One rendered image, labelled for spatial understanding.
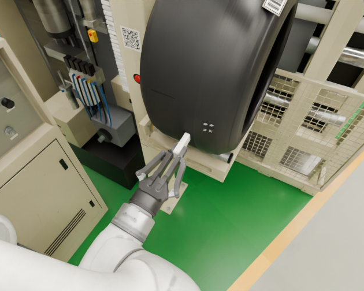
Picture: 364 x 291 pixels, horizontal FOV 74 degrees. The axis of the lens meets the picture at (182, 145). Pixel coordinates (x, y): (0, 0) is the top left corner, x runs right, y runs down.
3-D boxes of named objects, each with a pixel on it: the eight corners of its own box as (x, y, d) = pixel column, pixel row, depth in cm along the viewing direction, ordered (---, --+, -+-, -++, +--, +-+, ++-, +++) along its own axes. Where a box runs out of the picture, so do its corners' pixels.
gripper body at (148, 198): (152, 215, 54) (173, 180, 58) (122, 197, 56) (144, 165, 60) (158, 222, 60) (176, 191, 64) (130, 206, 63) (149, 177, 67)
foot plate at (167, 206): (138, 197, 178) (137, 196, 176) (158, 170, 192) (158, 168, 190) (170, 215, 170) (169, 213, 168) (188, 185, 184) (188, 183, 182)
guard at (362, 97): (190, 136, 174) (195, 45, 118) (192, 134, 175) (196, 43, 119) (321, 192, 147) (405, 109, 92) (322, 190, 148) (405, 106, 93)
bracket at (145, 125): (141, 139, 102) (137, 123, 94) (186, 85, 123) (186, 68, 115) (148, 142, 101) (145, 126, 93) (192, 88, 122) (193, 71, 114)
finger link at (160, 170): (153, 191, 63) (148, 189, 63) (174, 157, 67) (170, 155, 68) (151, 186, 59) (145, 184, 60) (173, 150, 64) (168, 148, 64)
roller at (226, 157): (156, 119, 102) (153, 129, 103) (151, 119, 98) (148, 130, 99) (235, 152, 91) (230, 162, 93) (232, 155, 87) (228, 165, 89)
